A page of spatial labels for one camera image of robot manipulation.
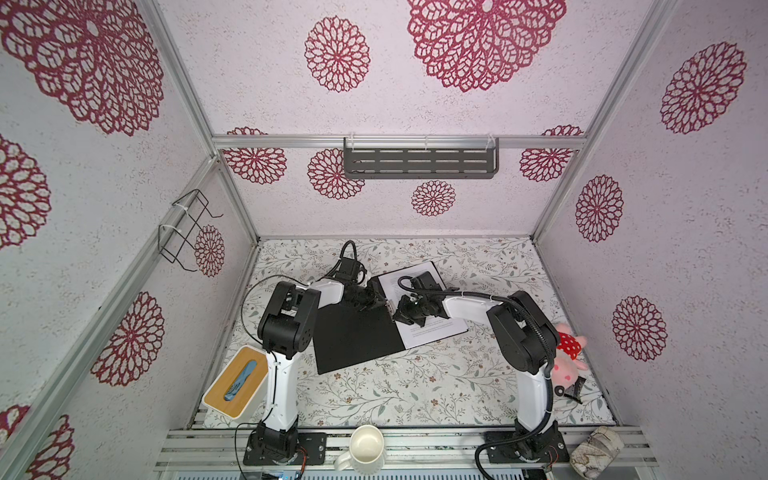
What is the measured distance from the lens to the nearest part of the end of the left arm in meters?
0.87

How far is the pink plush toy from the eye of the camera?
2.66ft

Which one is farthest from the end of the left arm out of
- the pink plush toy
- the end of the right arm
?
the pink plush toy

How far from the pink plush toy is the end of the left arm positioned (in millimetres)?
542

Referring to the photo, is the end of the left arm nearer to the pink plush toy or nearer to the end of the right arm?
the end of the right arm
